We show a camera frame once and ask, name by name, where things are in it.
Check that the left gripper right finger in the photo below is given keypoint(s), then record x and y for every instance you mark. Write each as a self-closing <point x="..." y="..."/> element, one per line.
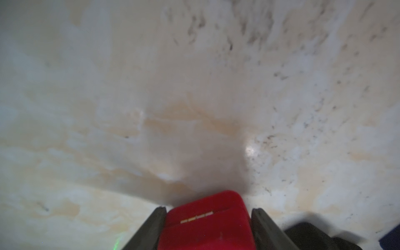
<point x="267" y="235"/>

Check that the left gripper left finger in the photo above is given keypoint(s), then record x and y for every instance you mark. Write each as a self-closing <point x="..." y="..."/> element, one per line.
<point x="147" y="236"/>

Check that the red brooch box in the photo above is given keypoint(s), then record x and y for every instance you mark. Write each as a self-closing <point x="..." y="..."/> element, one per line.
<point x="217" y="222"/>

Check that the black brooch box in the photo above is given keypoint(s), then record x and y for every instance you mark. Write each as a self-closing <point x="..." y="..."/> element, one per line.
<point x="308" y="237"/>

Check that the navy brooch box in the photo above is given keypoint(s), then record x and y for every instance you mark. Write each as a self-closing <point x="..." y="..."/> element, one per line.
<point x="391" y="241"/>

